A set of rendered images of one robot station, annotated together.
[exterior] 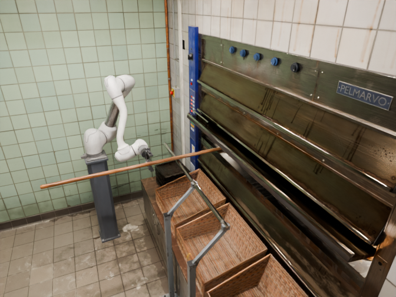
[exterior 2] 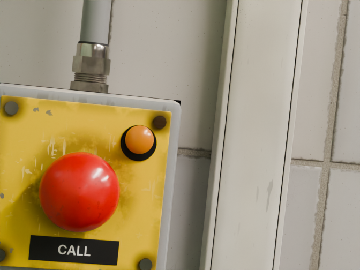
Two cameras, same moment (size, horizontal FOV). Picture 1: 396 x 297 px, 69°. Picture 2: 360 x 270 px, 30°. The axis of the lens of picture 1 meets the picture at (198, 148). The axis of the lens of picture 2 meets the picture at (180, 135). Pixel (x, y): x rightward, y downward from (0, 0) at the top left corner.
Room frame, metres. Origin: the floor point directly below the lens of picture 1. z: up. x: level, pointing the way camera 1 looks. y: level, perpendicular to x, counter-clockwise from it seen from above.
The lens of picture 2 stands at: (2.92, 0.59, 1.51)
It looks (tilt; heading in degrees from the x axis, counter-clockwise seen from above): 3 degrees down; 285
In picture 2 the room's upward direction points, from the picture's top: 6 degrees clockwise
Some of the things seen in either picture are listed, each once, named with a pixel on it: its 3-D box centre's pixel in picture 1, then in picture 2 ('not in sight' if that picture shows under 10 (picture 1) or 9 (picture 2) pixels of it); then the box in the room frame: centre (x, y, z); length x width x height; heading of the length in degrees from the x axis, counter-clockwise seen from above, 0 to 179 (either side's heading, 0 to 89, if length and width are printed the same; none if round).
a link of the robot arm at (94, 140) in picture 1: (93, 140); not in sight; (2.47, 0.99, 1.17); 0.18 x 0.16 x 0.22; 157
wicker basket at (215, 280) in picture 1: (217, 245); not in sight; (1.59, -0.15, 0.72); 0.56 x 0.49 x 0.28; 22
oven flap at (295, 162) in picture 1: (257, 138); not in sight; (1.70, -0.39, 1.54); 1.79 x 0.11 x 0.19; 23
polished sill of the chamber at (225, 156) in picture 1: (255, 186); not in sight; (1.71, -0.41, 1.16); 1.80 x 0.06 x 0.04; 23
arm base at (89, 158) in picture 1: (92, 154); not in sight; (2.45, 1.01, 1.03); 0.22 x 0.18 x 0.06; 117
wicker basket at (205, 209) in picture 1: (188, 200); not in sight; (2.14, 0.09, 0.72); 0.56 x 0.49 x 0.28; 24
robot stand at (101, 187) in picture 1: (102, 198); not in sight; (2.46, 1.00, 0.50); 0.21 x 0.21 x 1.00; 27
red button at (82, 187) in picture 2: not in sight; (80, 190); (3.05, 0.28, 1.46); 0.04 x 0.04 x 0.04; 23
